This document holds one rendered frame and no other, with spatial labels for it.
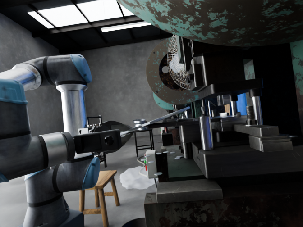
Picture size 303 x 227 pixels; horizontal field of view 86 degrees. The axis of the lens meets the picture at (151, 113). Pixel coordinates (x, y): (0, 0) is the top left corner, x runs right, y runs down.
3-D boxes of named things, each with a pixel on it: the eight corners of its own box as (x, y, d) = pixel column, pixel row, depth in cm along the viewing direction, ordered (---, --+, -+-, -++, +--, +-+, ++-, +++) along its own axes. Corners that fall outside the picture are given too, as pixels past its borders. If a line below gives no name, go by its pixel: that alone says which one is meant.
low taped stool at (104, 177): (97, 205, 160) (93, 171, 160) (120, 204, 157) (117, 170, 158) (77, 229, 126) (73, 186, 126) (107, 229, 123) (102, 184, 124)
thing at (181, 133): (149, 163, 55) (145, 124, 55) (152, 153, 69) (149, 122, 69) (225, 156, 53) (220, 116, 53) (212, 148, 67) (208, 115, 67)
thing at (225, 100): (221, 105, 58) (220, 95, 58) (217, 106, 63) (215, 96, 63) (230, 104, 58) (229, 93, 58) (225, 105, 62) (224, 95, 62)
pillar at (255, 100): (258, 128, 50) (252, 83, 50) (254, 128, 52) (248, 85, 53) (265, 128, 50) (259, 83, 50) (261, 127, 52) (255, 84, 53)
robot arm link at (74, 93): (68, 186, 69) (57, 62, 72) (103, 181, 71) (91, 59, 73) (53, 199, 57) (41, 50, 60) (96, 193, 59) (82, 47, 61)
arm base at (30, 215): (15, 229, 60) (13, 202, 60) (56, 206, 73) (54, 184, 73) (37, 239, 53) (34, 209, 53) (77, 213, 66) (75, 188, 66)
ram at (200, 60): (193, 87, 54) (182, 0, 54) (186, 93, 69) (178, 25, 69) (246, 80, 52) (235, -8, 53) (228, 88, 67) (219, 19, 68)
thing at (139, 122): (136, 157, 340) (132, 120, 342) (135, 152, 385) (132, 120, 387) (155, 154, 346) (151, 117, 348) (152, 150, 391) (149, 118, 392)
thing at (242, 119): (222, 131, 53) (220, 117, 53) (209, 128, 68) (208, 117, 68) (251, 128, 52) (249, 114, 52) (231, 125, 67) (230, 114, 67)
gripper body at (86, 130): (96, 124, 51) (54, 131, 42) (112, 123, 46) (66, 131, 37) (99, 148, 51) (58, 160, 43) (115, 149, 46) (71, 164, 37)
